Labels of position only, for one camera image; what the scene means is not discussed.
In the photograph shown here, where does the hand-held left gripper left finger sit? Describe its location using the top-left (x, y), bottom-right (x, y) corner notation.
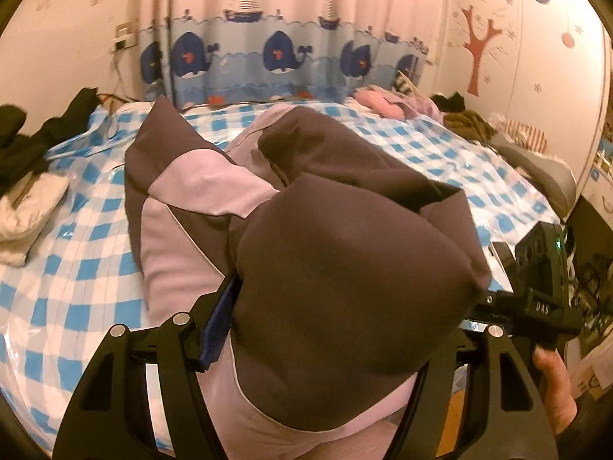
top-left (52, 273), bottom-right (243, 460)

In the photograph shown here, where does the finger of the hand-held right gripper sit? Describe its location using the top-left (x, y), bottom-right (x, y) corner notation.
top-left (489, 242), bottom-right (517, 293)

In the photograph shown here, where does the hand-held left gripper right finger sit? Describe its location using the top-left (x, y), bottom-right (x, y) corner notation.
top-left (383, 324), bottom-right (559, 460)

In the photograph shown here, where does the pink and grey jacket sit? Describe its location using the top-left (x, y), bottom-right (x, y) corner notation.
top-left (125, 96), bottom-right (494, 460)

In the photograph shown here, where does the person's right forearm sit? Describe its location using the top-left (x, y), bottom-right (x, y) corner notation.
top-left (556, 383), bottom-right (613, 460)

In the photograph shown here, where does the person's right hand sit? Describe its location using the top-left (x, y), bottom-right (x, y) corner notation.
top-left (531, 348), bottom-right (578, 437)

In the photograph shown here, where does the grey cushion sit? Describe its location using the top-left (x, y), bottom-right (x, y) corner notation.
top-left (488, 134), bottom-right (578, 217)

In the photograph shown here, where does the red striped cloth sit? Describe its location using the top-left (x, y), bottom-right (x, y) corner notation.
top-left (498, 117), bottom-right (549, 154)

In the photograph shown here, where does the olive cloth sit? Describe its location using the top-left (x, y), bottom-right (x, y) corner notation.
top-left (445, 110), bottom-right (495, 141)

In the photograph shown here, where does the blue checkered bed sheet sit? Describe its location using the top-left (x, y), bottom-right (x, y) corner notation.
top-left (0, 100), bottom-right (565, 447)

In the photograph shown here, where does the small black cloth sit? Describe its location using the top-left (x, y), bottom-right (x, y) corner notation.
top-left (428, 92), bottom-right (465, 114)

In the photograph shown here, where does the lilac cloth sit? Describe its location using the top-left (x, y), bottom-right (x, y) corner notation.
top-left (402, 93), bottom-right (447, 123)

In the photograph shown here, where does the pink cloth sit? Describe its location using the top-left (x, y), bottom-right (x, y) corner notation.
top-left (352, 87), bottom-right (408, 118)

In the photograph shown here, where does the cream quilted jacket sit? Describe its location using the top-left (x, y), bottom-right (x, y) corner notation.
top-left (0, 172), bottom-right (70, 267)

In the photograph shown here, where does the dark padded jacket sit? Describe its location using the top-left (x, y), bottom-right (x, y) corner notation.
top-left (0, 104), bottom-right (51, 193)

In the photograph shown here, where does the whale print curtain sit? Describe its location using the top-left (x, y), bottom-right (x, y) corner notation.
top-left (139, 0), bottom-right (449, 109)

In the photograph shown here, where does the black cable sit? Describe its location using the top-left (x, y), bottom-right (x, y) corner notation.
top-left (106, 49), bottom-right (126, 107)

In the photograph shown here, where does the white wall socket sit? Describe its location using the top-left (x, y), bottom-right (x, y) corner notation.
top-left (112, 21), bottom-right (141, 51)

